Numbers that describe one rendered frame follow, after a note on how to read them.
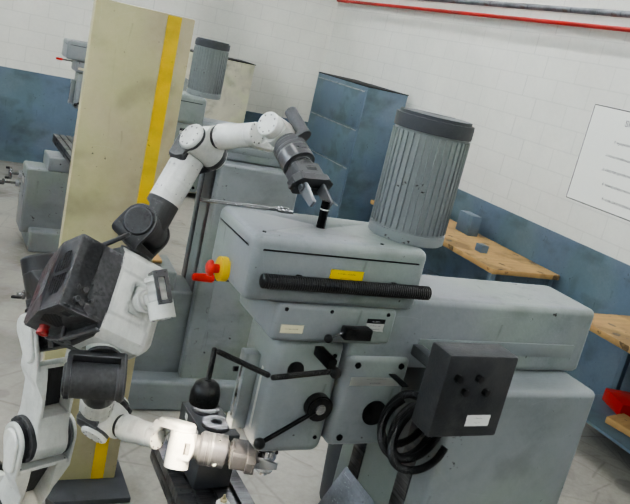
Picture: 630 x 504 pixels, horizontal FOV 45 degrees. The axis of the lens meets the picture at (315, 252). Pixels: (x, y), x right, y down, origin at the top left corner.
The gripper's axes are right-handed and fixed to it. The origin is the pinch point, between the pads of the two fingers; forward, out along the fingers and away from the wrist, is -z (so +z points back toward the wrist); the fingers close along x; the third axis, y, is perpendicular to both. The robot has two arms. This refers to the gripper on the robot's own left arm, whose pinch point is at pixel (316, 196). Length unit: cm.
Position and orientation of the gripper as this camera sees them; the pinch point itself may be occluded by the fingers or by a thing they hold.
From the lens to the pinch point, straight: 190.7
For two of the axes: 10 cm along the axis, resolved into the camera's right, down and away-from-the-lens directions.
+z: -4.1, -7.6, 5.0
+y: 4.9, -6.5, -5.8
